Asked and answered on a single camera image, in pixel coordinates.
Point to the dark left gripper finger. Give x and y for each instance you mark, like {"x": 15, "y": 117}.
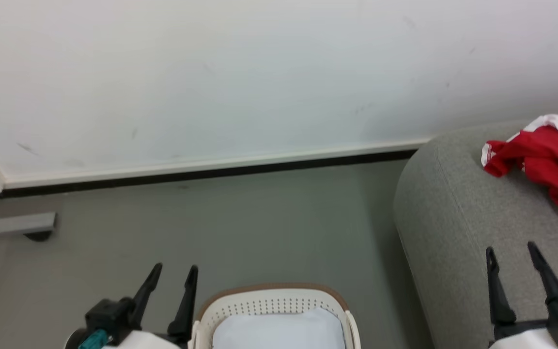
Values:
{"x": 146, "y": 295}
{"x": 186, "y": 305}

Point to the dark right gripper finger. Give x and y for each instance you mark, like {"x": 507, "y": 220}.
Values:
{"x": 548, "y": 278}
{"x": 501, "y": 300}

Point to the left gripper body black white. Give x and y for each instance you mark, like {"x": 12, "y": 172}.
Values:
{"x": 112, "y": 315}

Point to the red and white garment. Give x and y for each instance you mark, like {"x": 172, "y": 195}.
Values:
{"x": 545, "y": 155}

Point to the grey fabric sofa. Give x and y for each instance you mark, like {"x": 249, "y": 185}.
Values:
{"x": 453, "y": 218}

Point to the teal left gripper connector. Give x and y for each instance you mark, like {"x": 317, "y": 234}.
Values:
{"x": 92, "y": 340}

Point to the white laundry basket brown rim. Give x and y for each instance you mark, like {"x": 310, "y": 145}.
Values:
{"x": 269, "y": 301}

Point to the pale white cloth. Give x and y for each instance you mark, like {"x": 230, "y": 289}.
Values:
{"x": 279, "y": 332}

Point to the black round foot pad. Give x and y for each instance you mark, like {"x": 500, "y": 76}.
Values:
{"x": 38, "y": 236}

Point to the white and black wall baseboard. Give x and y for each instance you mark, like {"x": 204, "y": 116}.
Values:
{"x": 211, "y": 169}

